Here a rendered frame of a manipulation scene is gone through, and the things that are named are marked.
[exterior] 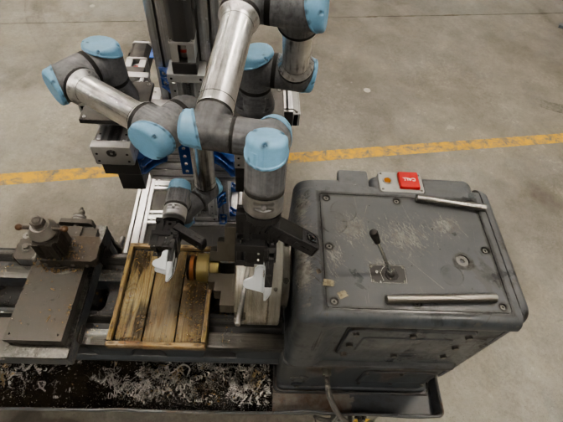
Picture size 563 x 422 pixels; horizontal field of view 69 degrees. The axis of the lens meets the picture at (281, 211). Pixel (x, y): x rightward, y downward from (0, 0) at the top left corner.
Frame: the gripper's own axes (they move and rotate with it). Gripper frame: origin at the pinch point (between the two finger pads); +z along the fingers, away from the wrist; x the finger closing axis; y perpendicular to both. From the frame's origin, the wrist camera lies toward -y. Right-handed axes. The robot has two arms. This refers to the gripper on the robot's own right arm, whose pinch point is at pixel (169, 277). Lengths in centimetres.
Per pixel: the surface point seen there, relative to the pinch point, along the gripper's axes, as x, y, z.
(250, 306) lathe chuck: 7.4, -23.7, 11.0
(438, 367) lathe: -21, -85, 18
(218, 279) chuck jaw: 3.3, -14.3, 1.6
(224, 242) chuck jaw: 8.7, -15.6, -7.4
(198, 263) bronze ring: 4.7, -8.5, -2.5
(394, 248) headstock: 18, -61, -2
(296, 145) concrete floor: -108, -52, -164
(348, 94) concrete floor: -108, -97, -228
